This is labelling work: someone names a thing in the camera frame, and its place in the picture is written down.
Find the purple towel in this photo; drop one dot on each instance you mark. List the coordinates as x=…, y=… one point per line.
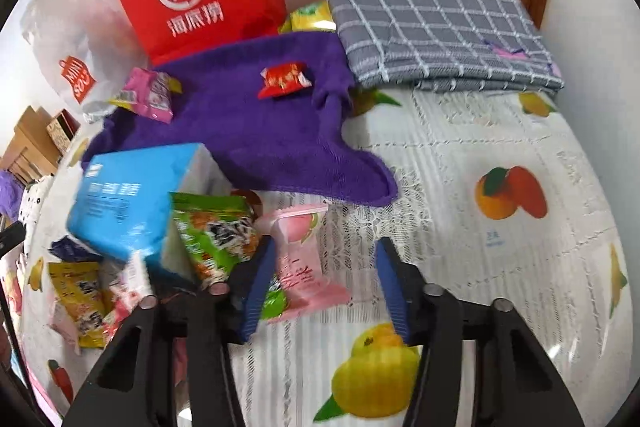
x=250, y=132

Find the magenta snack packet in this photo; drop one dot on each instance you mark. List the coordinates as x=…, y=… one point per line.
x=150, y=94

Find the white pink small packet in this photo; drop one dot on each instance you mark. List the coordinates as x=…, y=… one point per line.
x=132, y=279

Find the yellow green-label snack packet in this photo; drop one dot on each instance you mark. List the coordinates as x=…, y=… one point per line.
x=310, y=18

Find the light pink peach snack packet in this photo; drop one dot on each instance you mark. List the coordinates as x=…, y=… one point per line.
x=300, y=252

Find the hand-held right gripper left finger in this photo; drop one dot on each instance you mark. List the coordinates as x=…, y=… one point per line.
x=257, y=289

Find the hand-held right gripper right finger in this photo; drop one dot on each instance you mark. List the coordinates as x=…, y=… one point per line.
x=392, y=289

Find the purple small snack packet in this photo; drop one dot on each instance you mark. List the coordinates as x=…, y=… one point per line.
x=70, y=251

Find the purple fluffy cloth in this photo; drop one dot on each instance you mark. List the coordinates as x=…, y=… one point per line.
x=10, y=194

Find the yellow black-print snack packet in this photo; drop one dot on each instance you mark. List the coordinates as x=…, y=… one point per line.
x=80, y=297

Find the white plastic bag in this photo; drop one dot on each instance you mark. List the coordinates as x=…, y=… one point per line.
x=65, y=32

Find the blue tissue pack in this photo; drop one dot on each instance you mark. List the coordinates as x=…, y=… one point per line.
x=125, y=197

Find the grey checked folded cloth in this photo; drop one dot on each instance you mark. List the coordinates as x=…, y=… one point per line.
x=425, y=22

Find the fruit printed tablecloth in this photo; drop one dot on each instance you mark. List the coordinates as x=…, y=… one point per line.
x=450, y=257

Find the red snack packet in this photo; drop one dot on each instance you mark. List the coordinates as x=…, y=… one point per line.
x=282, y=79

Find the green snack packet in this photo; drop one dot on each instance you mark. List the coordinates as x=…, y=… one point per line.
x=215, y=232

